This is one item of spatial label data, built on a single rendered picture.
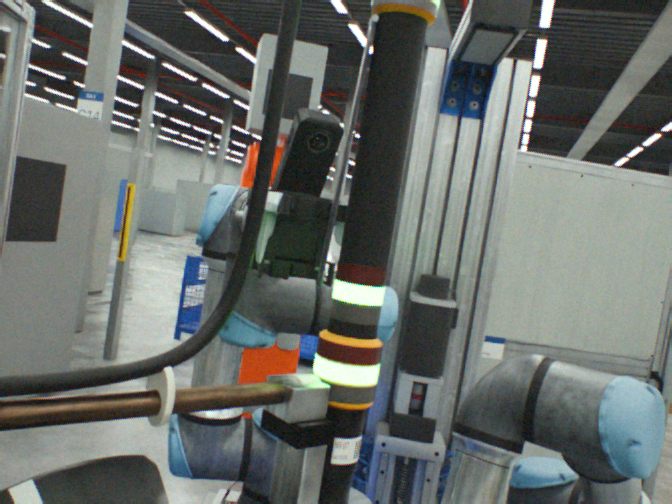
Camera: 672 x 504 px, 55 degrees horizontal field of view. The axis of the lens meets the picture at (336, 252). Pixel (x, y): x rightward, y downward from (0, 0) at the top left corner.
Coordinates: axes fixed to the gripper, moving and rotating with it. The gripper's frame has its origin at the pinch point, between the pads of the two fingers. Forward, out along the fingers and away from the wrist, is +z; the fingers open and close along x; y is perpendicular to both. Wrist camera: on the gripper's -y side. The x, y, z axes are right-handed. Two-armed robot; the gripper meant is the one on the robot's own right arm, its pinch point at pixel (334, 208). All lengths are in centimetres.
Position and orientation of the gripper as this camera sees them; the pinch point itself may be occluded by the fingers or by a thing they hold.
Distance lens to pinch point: 50.1
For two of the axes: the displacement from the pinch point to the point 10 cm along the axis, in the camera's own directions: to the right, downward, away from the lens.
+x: -9.5, -1.3, -3.0
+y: -1.6, 9.9, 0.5
